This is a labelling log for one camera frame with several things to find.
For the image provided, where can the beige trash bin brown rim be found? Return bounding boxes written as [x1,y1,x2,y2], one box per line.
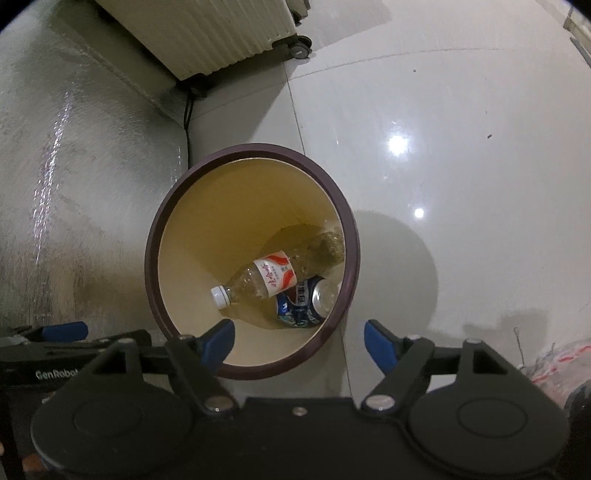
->
[144,144,360,380]

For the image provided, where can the clear plastic bottle red label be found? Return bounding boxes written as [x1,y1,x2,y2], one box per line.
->
[211,231,346,309]

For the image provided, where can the cream ribbed suitcase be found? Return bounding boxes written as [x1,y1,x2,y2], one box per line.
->
[95,0,312,95]

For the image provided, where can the clear plastic bag red print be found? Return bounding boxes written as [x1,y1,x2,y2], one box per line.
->
[515,328,591,411]

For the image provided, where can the black cable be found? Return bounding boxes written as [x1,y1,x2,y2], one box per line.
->
[183,88,195,171]

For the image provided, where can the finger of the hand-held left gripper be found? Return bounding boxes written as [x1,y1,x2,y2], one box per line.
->
[0,322,89,354]

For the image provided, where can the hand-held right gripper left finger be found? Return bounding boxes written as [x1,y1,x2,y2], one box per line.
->
[78,318,236,414]

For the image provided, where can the blue drink can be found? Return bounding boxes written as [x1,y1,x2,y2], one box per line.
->
[276,275,340,328]

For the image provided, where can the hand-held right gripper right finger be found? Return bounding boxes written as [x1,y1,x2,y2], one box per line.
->
[360,319,532,414]

